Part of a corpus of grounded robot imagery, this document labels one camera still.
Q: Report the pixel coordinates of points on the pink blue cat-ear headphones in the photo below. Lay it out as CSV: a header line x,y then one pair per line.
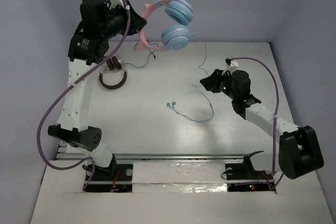
x,y
175,37

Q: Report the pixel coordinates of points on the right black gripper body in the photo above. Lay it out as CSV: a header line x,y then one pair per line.
x,y
223,83

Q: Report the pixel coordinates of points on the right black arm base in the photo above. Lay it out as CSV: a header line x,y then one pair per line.
x,y
242,177

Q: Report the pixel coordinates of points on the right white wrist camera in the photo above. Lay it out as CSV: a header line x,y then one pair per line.
x,y
231,66

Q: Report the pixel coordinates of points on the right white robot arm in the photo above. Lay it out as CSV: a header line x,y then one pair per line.
x,y
299,151

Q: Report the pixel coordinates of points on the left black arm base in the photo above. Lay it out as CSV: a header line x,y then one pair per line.
x,y
117,178

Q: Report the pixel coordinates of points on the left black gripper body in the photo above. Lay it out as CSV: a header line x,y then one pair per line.
x,y
131,20

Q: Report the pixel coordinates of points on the aluminium rail frame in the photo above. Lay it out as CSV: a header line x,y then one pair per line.
x,y
67,152

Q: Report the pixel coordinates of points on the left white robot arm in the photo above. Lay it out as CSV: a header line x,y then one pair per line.
x,y
87,49

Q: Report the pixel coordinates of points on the brown silver headphones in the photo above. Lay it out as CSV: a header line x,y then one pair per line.
x,y
113,74

